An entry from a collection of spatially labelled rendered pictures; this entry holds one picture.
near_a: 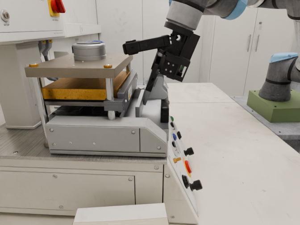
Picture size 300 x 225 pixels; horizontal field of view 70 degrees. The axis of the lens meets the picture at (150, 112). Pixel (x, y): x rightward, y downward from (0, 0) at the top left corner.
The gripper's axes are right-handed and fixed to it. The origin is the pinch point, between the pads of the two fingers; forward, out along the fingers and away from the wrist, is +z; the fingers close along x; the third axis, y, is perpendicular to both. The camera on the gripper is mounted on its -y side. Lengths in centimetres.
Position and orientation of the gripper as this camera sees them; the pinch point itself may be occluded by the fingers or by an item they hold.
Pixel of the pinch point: (143, 99)
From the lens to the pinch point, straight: 57.2
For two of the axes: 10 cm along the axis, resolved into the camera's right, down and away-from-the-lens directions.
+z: -3.4, 8.7, 3.7
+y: 9.4, 3.4, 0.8
